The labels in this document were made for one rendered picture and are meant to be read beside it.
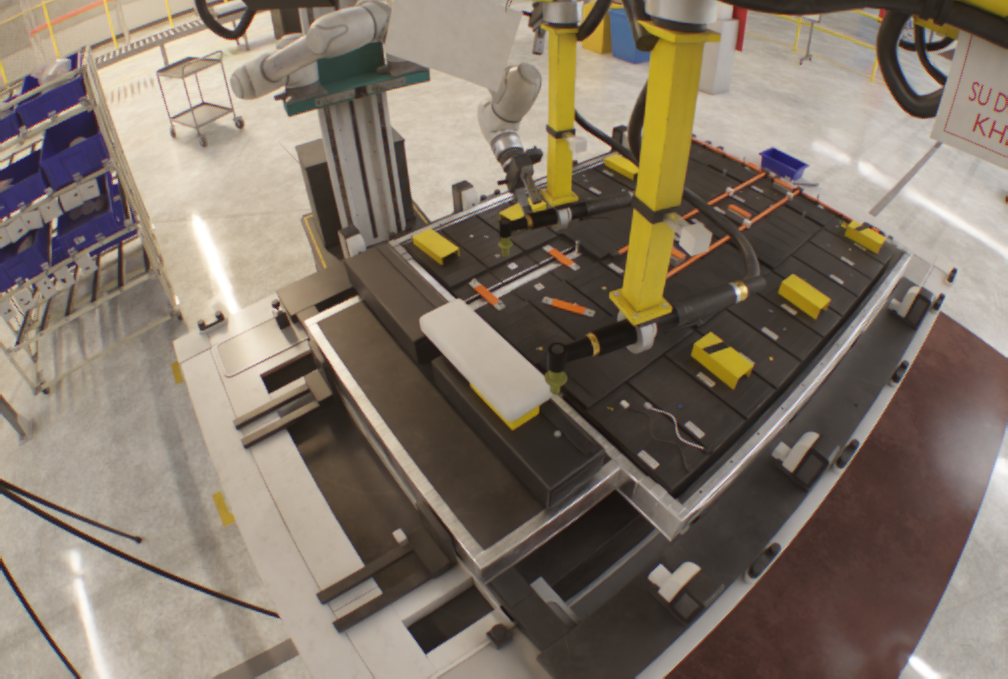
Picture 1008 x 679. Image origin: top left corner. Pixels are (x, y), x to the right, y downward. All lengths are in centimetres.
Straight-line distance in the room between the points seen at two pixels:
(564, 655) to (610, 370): 69
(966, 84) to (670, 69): 40
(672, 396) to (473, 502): 54
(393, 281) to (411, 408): 37
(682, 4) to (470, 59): 82
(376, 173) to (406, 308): 154
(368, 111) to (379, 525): 195
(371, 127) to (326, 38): 113
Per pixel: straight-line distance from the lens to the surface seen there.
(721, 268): 176
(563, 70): 132
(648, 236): 83
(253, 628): 230
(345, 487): 149
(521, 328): 145
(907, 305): 212
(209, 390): 179
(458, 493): 118
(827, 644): 236
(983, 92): 80
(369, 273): 154
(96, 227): 331
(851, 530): 259
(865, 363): 187
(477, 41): 139
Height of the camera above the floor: 202
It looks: 42 degrees down
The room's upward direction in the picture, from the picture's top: 2 degrees counter-clockwise
